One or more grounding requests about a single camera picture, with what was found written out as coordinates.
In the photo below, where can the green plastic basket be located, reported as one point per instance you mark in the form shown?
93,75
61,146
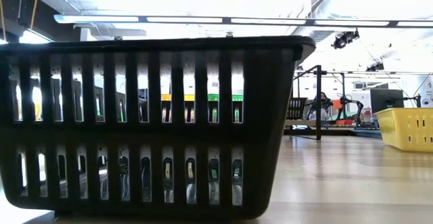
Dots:
225,97

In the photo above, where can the yellow plastic basket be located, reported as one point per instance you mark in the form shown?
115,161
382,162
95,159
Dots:
176,97
399,129

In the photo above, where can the black plastic basket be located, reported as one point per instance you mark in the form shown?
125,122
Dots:
297,109
264,115

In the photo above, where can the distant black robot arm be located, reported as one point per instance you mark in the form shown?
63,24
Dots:
344,99

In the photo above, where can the LED light bar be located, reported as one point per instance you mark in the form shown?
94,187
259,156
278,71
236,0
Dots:
182,19

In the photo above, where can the person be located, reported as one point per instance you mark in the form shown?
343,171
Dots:
324,104

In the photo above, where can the red box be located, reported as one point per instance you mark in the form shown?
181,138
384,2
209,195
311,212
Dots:
345,122

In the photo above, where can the black computer monitor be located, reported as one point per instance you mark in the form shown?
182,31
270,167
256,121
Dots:
385,100

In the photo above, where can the large window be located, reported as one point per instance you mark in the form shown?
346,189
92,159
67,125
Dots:
32,38

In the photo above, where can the black articulated stand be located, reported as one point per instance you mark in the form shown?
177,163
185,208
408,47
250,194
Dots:
418,100

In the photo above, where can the black tracking camera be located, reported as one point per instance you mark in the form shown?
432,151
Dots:
229,34
345,38
375,66
118,38

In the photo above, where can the wooden shelf black metal frame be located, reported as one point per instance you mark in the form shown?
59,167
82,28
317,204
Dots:
318,99

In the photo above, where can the corrugated silver duct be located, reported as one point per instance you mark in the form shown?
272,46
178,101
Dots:
321,36

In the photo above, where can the black aluminium rig frame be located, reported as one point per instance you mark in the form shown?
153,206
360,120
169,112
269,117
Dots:
338,131

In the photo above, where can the white wall sign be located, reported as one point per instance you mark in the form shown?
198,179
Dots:
428,95

